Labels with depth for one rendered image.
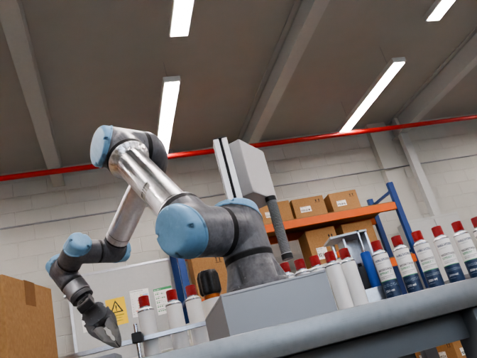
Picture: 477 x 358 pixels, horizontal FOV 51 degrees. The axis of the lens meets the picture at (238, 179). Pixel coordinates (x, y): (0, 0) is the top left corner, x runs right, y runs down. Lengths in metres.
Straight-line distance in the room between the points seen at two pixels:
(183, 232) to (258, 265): 0.19
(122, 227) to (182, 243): 0.57
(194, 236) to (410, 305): 0.47
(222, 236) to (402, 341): 0.46
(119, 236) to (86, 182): 4.87
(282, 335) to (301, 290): 0.37
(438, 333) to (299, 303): 0.31
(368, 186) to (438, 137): 1.57
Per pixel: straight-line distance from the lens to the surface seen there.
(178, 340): 1.60
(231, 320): 1.01
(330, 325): 0.72
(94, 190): 6.43
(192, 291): 1.63
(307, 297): 1.06
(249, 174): 1.57
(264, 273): 1.11
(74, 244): 1.59
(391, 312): 0.76
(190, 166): 6.61
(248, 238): 1.14
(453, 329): 0.87
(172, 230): 1.07
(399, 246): 1.76
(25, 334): 1.31
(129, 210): 1.56
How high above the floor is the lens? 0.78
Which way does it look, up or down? 21 degrees up
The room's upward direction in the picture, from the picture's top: 15 degrees counter-clockwise
